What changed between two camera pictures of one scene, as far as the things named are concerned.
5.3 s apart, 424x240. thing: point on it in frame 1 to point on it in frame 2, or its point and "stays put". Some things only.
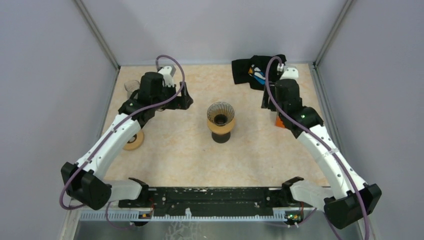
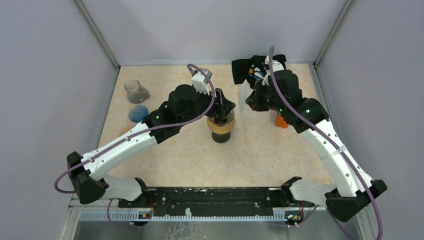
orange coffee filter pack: x=279 y=122 stays put
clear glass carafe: x=131 y=86 stays put
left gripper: x=182 y=102 to x=221 y=109
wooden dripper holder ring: x=221 y=129 stays put
